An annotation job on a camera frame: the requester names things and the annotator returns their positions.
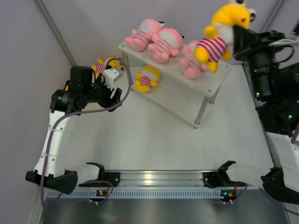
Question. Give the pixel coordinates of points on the aluminium mounting rail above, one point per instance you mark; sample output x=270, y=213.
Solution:
x=163, y=178

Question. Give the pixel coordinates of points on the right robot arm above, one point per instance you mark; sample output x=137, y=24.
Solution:
x=278, y=91

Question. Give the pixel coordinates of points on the yellow plush toy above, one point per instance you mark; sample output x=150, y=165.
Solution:
x=146, y=79
x=101, y=65
x=219, y=35

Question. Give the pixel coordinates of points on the pink plush toy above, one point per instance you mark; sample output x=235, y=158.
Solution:
x=167, y=42
x=141, y=37
x=188, y=65

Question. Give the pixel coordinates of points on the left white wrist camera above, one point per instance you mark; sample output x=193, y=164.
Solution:
x=111, y=76

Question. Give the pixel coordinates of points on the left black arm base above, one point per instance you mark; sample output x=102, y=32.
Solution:
x=111, y=177

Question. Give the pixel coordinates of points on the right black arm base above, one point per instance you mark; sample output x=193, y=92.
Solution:
x=216, y=179

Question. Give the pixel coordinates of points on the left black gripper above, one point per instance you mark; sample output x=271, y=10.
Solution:
x=107, y=102

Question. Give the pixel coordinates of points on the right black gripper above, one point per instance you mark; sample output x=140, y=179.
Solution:
x=245, y=42

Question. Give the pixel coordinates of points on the grey slotted cable duct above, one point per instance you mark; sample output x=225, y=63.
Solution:
x=141, y=194

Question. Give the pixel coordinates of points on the white two-tier shelf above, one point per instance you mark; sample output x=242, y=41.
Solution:
x=189, y=100

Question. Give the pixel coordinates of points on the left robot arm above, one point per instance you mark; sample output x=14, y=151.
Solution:
x=83, y=87

